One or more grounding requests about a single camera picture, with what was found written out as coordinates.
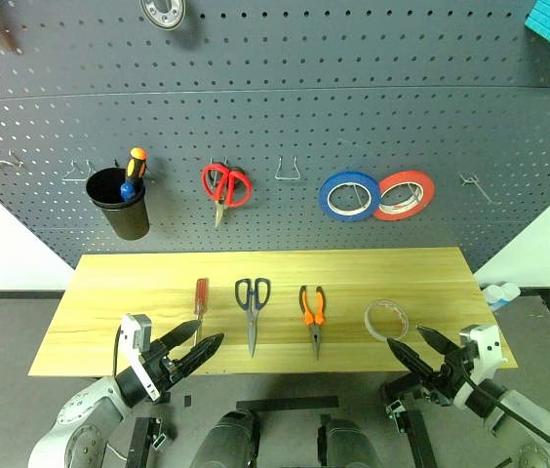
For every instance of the black metal table frame bar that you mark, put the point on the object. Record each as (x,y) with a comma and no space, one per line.
(287,403)

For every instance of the blue tape roll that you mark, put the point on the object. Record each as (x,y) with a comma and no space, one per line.
(325,195)

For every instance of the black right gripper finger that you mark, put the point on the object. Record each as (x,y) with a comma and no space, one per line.
(441,343)
(411,362)

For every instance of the small black square piece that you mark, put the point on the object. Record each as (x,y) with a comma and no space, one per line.
(188,401)

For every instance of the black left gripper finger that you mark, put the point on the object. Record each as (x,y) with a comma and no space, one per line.
(202,350)
(182,335)

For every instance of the round silver metal disc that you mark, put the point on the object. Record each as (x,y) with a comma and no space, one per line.
(163,17)

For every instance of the red tape roll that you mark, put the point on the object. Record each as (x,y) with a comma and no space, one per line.
(428,187)

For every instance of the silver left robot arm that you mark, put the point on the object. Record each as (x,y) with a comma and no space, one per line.
(90,404)

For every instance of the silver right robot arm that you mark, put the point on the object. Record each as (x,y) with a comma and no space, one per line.
(533,414)

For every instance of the clear tape roll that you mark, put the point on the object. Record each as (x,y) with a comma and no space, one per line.
(370,324)

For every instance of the black plastic cup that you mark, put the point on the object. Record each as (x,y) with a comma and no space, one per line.
(131,219)

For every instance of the dark grey rounded shape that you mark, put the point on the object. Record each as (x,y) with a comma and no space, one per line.
(348,446)
(233,439)

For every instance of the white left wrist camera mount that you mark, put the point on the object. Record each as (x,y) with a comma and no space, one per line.
(131,336)

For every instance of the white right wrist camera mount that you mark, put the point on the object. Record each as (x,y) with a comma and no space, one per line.
(492,336)

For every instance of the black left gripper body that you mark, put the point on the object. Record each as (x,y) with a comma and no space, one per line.
(160,365)

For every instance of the black metal table leg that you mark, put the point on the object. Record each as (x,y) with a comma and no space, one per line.
(145,441)
(411,424)

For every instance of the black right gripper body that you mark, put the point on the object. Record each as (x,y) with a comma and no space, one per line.
(453,375)

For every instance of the grey pegboard panel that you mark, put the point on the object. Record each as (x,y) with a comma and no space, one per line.
(275,122)

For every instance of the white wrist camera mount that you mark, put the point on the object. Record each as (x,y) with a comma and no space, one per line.
(492,336)
(131,336)

